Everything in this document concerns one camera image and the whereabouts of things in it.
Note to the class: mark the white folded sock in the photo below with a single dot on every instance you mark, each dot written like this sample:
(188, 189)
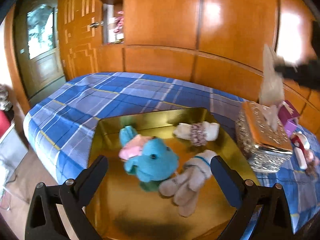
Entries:
(212, 130)

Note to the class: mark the gold metal tray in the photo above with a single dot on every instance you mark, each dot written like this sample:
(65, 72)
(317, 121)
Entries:
(121, 209)

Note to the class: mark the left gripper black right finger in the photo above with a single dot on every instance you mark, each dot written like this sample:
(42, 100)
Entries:
(261, 212)

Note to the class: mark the mauve satin scrunchie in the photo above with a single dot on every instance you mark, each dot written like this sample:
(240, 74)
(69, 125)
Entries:
(198, 135)

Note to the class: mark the silver door handle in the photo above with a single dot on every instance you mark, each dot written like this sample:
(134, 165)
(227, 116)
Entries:
(95, 25)

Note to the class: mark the pink flowers in niche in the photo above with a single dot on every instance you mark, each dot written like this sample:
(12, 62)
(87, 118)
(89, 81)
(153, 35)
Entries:
(119, 21)

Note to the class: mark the silver ornate tissue box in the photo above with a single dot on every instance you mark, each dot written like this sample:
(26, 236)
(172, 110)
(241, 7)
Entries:
(265, 144)

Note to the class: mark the small red white doll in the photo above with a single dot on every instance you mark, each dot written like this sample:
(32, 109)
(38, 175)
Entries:
(307, 160)

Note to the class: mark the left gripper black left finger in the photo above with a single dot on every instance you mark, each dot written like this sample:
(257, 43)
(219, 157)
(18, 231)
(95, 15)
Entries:
(44, 221)

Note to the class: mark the blue plush elephant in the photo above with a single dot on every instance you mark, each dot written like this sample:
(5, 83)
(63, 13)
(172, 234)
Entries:
(147, 158)

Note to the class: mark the red and white chair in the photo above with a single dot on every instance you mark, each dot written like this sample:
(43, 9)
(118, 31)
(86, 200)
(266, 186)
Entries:
(13, 149)

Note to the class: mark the purple cardboard box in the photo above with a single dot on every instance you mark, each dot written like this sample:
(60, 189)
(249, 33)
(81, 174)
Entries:
(288, 116)

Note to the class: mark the white tissue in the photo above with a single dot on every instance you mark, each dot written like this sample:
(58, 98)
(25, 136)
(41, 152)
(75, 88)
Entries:
(271, 90)

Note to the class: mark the wooden door with glass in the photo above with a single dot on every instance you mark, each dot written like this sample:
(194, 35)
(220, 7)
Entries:
(37, 47)

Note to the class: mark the blue plaid bed sheet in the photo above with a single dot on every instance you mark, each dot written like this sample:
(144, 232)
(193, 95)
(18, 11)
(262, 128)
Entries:
(60, 128)

